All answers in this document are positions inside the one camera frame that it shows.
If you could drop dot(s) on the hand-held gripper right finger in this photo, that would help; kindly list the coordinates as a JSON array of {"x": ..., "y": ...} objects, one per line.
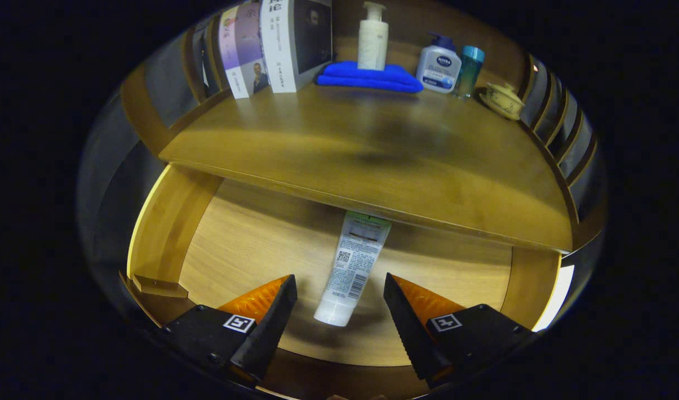
[{"x": 408, "y": 328}]

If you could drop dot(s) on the wooden drawer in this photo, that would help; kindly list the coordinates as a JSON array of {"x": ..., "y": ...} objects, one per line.
[{"x": 250, "y": 239}]

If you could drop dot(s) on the wooden countertop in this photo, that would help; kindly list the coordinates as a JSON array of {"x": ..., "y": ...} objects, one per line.
[{"x": 372, "y": 166}]

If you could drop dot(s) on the white cream tube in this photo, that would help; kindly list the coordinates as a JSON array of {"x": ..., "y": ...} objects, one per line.
[{"x": 350, "y": 266}]

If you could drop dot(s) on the purple book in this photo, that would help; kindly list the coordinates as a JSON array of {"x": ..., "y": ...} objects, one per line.
[{"x": 242, "y": 50}]

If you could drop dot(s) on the white lotion bottle blue cap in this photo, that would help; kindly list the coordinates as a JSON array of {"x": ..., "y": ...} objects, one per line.
[{"x": 439, "y": 66}]

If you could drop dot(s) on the white pump bottle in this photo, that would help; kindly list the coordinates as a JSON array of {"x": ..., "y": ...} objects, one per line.
[{"x": 372, "y": 44}]

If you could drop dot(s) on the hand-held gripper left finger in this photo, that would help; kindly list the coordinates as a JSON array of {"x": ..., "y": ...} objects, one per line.
[{"x": 270, "y": 328}]

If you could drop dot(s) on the yellow lidded teacup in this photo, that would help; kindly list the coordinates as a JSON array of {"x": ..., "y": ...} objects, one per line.
[{"x": 503, "y": 100}]

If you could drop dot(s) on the white book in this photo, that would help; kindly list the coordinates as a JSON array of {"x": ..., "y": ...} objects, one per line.
[{"x": 278, "y": 50}]

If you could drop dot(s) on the blue folded cloth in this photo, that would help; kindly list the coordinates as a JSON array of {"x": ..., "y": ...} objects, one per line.
[{"x": 367, "y": 78}]

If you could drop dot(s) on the wooden cabinet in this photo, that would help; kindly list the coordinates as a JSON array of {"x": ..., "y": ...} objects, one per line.
[{"x": 150, "y": 116}]

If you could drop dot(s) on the teal bottle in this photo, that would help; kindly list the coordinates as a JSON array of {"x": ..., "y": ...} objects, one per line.
[{"x": 469, "y": 69}]

